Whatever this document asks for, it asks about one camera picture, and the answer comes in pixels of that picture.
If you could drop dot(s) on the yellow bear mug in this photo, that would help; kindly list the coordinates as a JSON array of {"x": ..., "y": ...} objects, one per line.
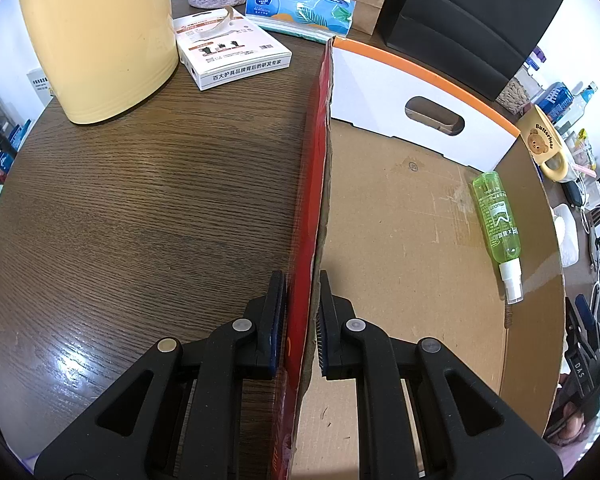
[{"x": 542, "y": 135}]

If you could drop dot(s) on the cream yellow container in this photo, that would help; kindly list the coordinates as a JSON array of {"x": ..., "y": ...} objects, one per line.
[{"x": 95, "y": 35}]

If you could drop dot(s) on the cluttered shelf rack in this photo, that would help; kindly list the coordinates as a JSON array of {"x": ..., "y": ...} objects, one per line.
[{"x": 5, "y": 145}]

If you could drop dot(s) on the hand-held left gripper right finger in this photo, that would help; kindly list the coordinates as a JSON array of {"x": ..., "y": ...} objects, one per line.
[{"x": 323, "y": 330}]

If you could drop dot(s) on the blue tissue pack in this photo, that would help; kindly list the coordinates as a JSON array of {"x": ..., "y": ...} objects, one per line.
[{"x": 300, "y": 10}]

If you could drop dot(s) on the green spray bottle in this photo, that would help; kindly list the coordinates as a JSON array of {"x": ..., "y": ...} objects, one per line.
[{"x": 495, "y": 225}]

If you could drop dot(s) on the clear storage container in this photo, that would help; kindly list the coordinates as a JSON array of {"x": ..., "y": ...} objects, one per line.
[{"x": 517, "y": 92}]

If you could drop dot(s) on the colourful snack packet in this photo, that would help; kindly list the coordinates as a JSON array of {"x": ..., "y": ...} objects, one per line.
[{"x": 584, "y": 145}]

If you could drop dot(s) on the dark blue pouch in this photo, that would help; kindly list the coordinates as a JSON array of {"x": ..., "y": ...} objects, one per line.
[{"x": 575, "y": 192}]

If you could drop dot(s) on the pink stick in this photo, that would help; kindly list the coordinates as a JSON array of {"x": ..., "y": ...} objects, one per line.
[{"x": 586, "y": 171}]

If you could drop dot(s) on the translucent white plastic container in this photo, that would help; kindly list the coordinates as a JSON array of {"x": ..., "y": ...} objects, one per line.
[{"x": 566, "y": 235}]

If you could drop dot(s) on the red cardboard box orange rim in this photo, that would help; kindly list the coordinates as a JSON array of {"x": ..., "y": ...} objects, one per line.
[{"x": 405, "y": 260}]

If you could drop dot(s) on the clear plastic bottle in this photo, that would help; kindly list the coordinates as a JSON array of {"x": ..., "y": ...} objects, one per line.
[{"x": 578, "y": 105}]

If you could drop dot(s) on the white product box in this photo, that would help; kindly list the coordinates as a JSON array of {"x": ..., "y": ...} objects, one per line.
[{"x": 230, "y": 60}]

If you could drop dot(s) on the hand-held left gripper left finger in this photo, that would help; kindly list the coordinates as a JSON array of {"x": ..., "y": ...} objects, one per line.
[{"x": 278, "y": 320}]

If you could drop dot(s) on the blue soda can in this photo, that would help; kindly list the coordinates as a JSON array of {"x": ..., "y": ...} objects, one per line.
[{"x": 555, "y": 102}]

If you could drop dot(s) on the black paper bag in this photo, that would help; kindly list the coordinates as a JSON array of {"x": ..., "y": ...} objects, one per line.
[{"x": 455, "y": 25}]

